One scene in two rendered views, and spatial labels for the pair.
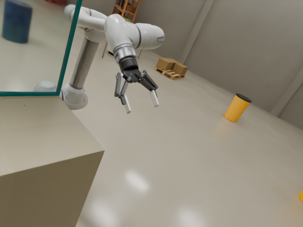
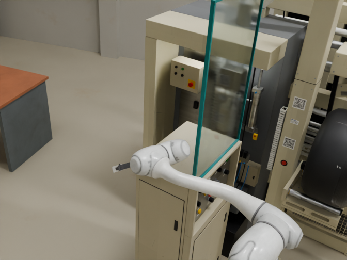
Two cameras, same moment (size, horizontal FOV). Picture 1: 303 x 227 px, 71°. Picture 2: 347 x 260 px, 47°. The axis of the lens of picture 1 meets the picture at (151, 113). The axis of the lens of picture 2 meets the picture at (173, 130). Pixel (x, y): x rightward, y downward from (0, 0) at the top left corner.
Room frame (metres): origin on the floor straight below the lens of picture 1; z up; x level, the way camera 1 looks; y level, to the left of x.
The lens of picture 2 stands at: (2.38, 0.19, 2.61)
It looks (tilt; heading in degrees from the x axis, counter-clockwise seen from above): 32 degrees down; 177
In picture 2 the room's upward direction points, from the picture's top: 4 degrees clockwise
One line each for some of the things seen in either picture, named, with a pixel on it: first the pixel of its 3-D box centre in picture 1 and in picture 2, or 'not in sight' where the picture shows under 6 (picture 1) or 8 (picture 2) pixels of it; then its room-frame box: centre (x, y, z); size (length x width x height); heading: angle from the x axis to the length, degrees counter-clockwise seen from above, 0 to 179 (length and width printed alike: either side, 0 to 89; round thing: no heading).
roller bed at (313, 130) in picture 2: not in sight; (309, 135); (-0.08, 1.34, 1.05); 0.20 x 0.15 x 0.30; 56
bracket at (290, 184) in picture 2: not in sight; (294, 179); (0.26, 1.17, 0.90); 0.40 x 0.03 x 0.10; 146
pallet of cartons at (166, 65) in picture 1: (172, 68); not in sight; (7.91, 0.01, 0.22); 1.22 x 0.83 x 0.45; 162
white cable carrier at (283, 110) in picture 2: not in sight; (277, 140); (0.21, 1.00, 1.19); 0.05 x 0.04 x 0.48; 146
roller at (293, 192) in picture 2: not in sight; (314, 201); (0.47, 1.24, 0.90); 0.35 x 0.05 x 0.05; 56
